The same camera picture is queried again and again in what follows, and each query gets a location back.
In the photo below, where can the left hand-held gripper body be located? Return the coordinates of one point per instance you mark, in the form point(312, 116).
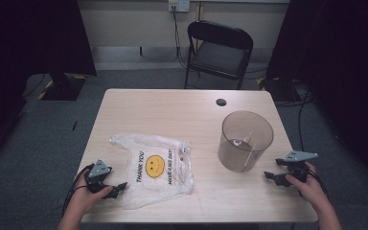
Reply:
point(98, 169)

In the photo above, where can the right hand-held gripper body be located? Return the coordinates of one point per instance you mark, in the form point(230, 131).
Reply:
point(298, 166)

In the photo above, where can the clear smiley plastic bag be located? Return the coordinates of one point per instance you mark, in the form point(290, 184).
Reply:
point(159, 172)

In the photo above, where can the transparent round bin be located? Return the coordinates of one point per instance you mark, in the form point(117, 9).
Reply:
point(246, 140)

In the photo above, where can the person's right hand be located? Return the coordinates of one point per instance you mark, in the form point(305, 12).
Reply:
point(310, 190)

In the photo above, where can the person's left hand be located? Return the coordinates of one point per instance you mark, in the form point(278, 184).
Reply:
point(84, 198)

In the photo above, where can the black stand base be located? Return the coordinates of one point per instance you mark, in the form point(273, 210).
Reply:
point(279, 89)
point(62, 87)

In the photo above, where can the large black curtain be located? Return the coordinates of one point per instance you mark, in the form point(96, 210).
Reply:
point(28, 48)
point(341, 64)

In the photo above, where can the black folding chair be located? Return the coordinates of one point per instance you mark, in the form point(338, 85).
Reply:
point(218, 54)

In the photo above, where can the white wall socket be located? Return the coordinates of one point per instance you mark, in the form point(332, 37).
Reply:
point(179, 5)

